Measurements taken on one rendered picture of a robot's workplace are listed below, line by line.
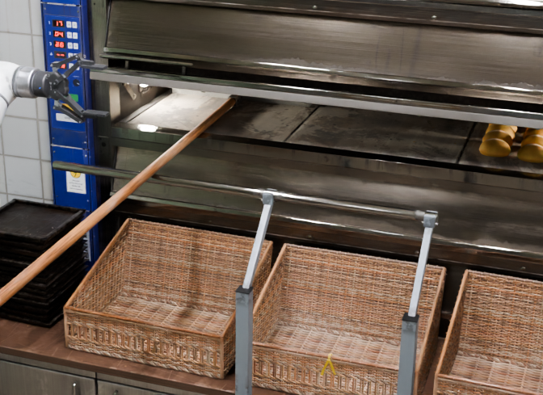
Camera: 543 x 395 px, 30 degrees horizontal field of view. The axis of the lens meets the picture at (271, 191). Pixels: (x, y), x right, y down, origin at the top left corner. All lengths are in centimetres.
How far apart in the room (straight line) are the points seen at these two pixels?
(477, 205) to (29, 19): 163
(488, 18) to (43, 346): 174
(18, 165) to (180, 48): 82
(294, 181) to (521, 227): 75
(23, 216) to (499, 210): 160
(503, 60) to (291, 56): 66
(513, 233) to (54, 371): 153
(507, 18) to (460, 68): 20
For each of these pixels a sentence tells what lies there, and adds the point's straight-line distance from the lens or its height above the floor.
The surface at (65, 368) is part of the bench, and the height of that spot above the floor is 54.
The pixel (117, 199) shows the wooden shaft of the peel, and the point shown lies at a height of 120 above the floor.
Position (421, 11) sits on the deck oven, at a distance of 313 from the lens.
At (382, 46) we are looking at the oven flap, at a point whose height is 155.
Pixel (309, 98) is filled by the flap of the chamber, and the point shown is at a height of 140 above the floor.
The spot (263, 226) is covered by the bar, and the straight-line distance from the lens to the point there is 297.
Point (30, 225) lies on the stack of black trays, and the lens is 351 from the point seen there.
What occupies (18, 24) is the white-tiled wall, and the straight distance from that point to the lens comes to 365.
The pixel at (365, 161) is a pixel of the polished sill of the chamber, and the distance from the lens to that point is 328.
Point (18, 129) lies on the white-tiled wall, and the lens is 376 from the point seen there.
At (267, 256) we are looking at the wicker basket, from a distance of 340.
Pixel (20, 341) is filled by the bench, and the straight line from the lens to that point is 346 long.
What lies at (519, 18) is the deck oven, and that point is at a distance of 309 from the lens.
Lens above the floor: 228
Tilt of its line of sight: 22 degrees down
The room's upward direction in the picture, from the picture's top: 1 degrees clockwise
